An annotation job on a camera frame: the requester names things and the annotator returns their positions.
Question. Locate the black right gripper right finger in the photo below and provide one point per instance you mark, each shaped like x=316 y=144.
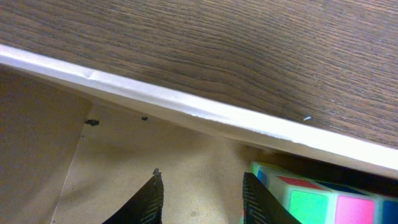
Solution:
x=260 y=206

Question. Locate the pink cardboard box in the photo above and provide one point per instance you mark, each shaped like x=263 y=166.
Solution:
x=78 y=143

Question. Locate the colourful puzzle cube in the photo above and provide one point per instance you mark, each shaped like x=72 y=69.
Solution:
x=318 y=202

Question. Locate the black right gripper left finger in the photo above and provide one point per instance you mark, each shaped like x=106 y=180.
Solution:
x=145 y=206

